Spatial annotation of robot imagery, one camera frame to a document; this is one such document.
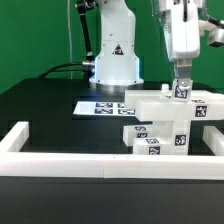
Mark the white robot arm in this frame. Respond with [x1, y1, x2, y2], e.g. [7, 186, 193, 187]
[90, 0, 224, 90]

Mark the white chair seat part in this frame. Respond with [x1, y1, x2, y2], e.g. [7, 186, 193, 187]
[145, 84, 192, 155]

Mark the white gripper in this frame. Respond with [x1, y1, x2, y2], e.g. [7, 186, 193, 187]
[159, 0, 200, 88]

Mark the black cable bundle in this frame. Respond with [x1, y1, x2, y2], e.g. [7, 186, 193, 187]
[38, 61, 98, 80]

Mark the white tag sheet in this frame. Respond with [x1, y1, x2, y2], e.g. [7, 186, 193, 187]
[73, 101, 135, 116]

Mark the black jointed camera mount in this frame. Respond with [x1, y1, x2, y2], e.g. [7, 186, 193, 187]
[75, 0, 97, 62]

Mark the white U-shaped fence frame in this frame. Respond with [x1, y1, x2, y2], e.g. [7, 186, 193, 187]
[0, 122, 224, 180]

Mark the white chair back frame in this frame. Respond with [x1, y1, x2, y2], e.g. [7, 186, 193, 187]
[124, 90, 224, 122]

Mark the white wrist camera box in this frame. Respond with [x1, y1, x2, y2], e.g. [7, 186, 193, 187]
[208, 27, 224, 48]

